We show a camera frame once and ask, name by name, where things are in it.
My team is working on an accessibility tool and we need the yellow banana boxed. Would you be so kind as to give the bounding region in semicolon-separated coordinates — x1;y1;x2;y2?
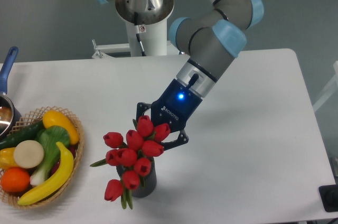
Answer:
17;142;74;206

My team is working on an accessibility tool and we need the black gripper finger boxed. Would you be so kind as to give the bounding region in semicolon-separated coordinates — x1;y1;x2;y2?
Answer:
161;129;189;150
136;102;152;121

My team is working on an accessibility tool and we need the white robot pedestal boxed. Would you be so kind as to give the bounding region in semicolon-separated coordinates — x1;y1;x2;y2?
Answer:
92;0;174;58

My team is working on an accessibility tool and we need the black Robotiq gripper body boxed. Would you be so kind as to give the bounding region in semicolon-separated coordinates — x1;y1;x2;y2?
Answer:
151;79;202;132

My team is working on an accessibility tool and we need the yellow lemon squash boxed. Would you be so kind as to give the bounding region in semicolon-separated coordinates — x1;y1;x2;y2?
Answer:
42;110;79;145

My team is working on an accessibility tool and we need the beige round mushroom slice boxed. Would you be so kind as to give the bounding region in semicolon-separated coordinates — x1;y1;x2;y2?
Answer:
13;140;44;169

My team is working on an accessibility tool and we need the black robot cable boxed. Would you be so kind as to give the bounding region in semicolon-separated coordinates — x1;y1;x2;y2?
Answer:
133;12;147;57

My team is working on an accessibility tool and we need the green cucumber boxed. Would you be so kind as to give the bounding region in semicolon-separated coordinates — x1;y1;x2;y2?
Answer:
1;120;45;150

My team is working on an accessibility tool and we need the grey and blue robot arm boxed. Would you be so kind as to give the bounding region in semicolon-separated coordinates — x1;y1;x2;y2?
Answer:
98;0;264;150

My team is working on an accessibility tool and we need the black device at table edge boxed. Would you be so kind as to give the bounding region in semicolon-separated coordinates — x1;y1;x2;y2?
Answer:
318;184;338;212

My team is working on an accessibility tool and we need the yellow bell pepper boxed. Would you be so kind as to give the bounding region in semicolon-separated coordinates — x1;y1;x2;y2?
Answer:
0;147;18;170

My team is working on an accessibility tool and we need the woven wicker basket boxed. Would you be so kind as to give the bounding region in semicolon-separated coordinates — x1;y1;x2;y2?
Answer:
1;106;85;209

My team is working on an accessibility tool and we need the green bok choy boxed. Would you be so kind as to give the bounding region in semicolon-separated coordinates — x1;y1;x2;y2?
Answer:
30;126;70;187

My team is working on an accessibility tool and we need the dark grey ribbed vase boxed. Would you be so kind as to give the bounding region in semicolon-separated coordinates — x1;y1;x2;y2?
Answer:
116;157;157;198

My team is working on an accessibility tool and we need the red tulip bouquet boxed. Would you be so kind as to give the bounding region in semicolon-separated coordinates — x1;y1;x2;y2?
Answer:
90;115;171;209

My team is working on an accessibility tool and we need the white frame at right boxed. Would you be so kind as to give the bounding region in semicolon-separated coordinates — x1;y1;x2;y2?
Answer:
313;61;337;112

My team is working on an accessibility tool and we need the blue handled saucepan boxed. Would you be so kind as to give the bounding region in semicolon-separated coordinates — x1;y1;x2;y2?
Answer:
1;46;21;140

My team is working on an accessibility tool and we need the orange fruit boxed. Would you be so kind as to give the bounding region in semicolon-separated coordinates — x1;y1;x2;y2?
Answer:
1;167;30;193

